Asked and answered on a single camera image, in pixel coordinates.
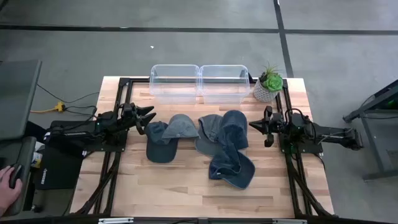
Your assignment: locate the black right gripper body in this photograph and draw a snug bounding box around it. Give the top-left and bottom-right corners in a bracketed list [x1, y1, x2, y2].
[262, 105, 285, 148]

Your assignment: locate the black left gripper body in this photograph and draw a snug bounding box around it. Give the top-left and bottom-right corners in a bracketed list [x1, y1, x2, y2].
[118, 102, 146, 136]

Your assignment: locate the dark blue denim hat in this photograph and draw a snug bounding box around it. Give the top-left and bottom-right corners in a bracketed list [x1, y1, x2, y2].
[208, 145, 256, 190]
[217, 110, 249, 151]

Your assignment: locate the light grey baseball cap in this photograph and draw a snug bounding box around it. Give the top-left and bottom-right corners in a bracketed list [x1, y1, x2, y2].
[161, 113, 200, 140]

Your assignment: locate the grey cap with dark lining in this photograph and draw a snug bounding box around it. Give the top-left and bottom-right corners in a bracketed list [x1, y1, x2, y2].
[195, 113, 225, 157]

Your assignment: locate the dark charcoal baseball cap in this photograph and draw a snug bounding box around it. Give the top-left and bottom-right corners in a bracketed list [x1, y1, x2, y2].
[144, 121, 180, 164]

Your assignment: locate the clear plastic bin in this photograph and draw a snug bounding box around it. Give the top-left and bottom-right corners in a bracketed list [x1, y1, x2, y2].
[149, 64, 200, 105]
[198, 64, 251, 105]

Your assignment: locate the succulent in patterned white pot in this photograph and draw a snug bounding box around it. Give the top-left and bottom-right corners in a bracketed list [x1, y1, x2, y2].
[252, 62, 284, 103]

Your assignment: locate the yellow power plug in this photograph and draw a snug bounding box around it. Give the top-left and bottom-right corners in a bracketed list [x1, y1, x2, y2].
[30, 101, 67, 114]

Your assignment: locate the black Trossen case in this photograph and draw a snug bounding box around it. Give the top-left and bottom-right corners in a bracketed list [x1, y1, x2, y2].
[34, 146, 85, 190]

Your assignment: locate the small yellow white box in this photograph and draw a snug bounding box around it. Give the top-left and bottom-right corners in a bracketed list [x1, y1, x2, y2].
[30, 141, 45, 169]

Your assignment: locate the grey side desk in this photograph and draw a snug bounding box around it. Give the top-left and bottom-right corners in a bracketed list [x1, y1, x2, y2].
[0, 136, 37, 218]

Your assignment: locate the dark grey monitor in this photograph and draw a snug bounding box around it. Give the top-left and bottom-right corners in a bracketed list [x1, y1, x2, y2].
[0, 59, 43, 141]

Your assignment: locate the black computer mouse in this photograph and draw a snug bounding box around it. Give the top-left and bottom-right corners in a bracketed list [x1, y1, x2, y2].
[9, 164, 24, 189]

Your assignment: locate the person's hand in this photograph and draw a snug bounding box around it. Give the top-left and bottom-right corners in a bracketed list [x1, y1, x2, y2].
[0, 166, 23, 216]

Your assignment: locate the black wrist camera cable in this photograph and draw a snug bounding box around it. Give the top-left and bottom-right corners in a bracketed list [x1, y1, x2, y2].
[284, 107, 308, 126]

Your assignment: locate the thin black floor cable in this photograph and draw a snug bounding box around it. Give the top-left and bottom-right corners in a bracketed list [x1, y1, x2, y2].
[36, 83, 100, 105]

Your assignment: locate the silver metal bracket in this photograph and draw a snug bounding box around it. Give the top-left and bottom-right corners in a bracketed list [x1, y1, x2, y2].
[98, 217, 134, 224]
[272, 218, 308, 224]

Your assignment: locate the black metal desk frame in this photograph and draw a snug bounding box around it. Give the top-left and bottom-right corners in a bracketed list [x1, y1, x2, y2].
[343, 79, 398, 181]

